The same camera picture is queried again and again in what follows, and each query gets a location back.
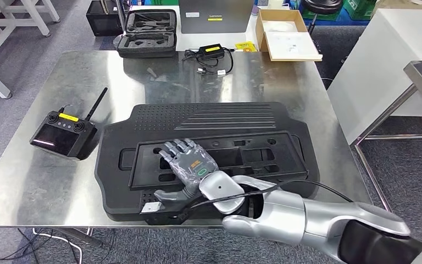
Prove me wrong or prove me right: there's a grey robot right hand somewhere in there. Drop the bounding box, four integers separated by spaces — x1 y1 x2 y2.
153 137 220 205

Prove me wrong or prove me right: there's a black plastic bracket part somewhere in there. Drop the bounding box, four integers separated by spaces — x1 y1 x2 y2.
127 130 309 191

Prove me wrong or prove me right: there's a stainless steel workbench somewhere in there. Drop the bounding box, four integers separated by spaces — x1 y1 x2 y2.
0 50 394 249

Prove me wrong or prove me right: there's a black device with white tag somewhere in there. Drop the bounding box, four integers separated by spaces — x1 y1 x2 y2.
182 43 234 76

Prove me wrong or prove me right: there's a small yellow packet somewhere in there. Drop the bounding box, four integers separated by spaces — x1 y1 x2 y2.
234 41 258 52

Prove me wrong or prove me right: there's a black foam-lined carry case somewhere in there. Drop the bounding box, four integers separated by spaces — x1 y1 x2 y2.
113 8 178 59

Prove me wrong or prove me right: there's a black remote controller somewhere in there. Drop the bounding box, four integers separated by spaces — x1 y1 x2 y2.
29 86 109 161

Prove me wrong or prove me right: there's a dark grey laptop box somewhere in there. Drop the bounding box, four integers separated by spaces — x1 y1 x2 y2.
178 0 256 34

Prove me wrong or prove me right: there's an open cardboard box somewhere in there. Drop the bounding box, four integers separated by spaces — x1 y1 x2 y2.
255 9 324 63

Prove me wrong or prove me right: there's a black cube box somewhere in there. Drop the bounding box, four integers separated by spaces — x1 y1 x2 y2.
85 0 124 37

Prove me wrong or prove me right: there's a green plastic crate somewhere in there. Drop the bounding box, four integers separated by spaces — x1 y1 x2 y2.
343 0 376 21
302 9 343 21

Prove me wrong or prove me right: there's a black round stool seat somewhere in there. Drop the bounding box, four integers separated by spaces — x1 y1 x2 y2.
301 0 344 35

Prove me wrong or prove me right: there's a white cabinet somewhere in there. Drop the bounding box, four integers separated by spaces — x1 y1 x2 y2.
326 8 422 146

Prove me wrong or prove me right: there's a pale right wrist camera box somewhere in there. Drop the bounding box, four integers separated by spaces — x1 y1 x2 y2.
139 196 204 226

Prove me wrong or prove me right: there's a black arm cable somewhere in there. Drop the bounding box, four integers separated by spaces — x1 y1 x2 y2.
189 179 354 210

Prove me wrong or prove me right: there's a white table frame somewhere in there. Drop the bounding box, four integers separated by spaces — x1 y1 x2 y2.
0 0 60 100

